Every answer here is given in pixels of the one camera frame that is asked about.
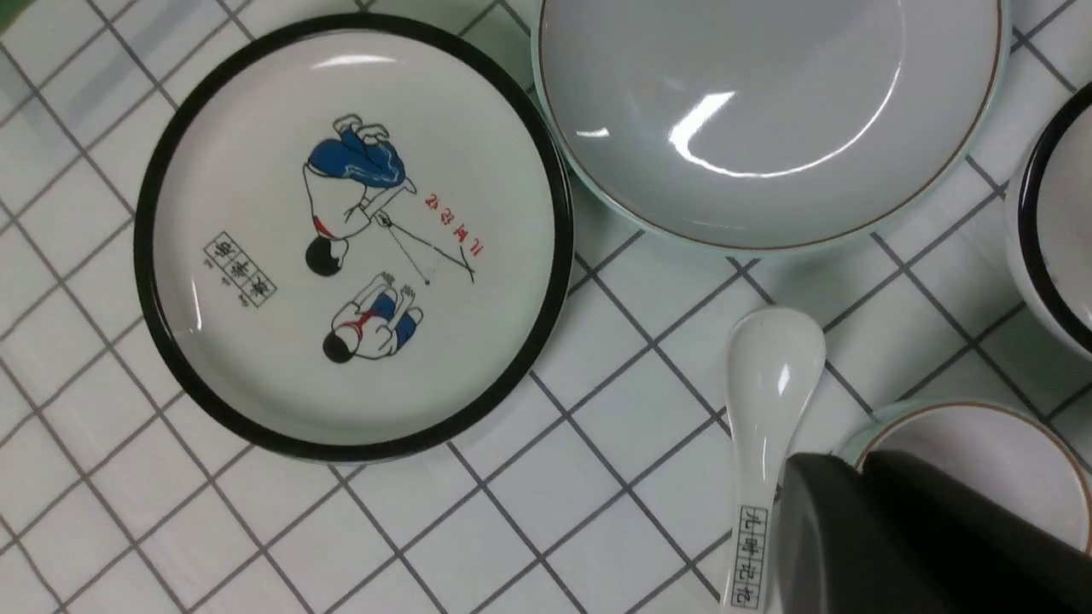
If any pale blue plain plate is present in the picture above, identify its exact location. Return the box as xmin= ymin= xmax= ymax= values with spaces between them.
xmin=531 ymin=1 xmax=1013 ymax=257

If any black-rimmed illustrated plate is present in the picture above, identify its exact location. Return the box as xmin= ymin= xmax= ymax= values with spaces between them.
xmin=133 ymin=13 xmax=573 ymax=464

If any pale blue cup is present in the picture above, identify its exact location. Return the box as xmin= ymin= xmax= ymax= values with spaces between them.
xmin=835 ymin=399 xmax=1089 ymax=554

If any black-rimmed white bowl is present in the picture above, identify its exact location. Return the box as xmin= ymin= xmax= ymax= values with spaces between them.
xmin=1005 ymin=84 xmax=1091 ymax=359

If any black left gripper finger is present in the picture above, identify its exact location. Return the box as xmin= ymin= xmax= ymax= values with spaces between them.
xmin=772 ymin=451 xmax=1091 ymax=613

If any white spoon with label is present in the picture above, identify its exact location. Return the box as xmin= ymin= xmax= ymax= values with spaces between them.
xmin=721 ymin=307 xmax=827 ymax=613

